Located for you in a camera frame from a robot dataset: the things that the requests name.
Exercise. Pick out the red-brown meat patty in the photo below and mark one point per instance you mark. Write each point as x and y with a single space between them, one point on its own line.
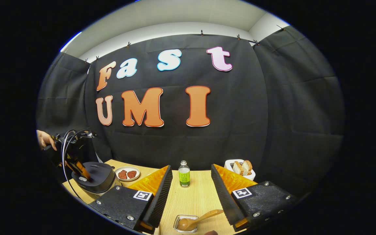
122 174
132 174

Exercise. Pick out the wooden spoon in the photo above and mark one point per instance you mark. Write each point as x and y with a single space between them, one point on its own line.
204 216

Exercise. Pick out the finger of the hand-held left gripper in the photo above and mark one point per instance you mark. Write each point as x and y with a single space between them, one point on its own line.
71 166
84 171

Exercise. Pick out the round white plate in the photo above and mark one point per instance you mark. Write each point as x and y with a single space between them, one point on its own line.
127 168

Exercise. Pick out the black backdrop cloth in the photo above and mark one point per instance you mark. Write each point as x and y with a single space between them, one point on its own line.
240 130

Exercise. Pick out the white toaster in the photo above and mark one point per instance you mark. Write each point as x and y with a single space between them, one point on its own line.
230 163

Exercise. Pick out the black silver rice cooker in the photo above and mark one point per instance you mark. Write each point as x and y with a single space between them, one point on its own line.
101 181

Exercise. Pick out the toast bread slice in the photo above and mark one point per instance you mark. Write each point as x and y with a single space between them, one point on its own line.
237 168
247 167

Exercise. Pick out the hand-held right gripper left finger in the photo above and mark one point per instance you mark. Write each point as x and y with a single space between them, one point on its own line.
160 195

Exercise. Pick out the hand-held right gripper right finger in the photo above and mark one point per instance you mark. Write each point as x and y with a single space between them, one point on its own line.
225 195

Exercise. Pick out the green label drink bottle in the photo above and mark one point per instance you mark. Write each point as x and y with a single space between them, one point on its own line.
184 176

